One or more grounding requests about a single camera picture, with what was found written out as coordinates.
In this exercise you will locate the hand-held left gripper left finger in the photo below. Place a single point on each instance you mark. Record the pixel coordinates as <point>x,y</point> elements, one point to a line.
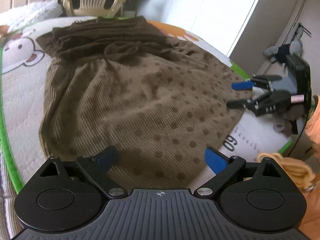
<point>107,156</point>

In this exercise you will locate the cartoon printed mat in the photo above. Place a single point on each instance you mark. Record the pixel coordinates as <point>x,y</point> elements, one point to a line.
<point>15,85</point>

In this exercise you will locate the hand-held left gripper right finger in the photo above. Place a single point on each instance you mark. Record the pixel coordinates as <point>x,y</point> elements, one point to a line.
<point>215,160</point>

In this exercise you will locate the white fluffy blanket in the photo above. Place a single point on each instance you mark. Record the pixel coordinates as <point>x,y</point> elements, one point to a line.
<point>30,12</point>

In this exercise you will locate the person's orange clothing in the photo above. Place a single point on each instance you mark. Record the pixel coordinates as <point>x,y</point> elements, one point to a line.
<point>312,135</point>

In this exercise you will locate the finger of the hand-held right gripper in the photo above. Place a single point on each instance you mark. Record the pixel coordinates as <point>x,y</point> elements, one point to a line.
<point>260,102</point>
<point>241,85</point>

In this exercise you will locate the brown polka dot dress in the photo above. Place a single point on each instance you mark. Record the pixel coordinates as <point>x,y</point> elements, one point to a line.
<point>140,100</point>

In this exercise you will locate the grey plush toy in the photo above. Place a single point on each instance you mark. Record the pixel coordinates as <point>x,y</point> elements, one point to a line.
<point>296,47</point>

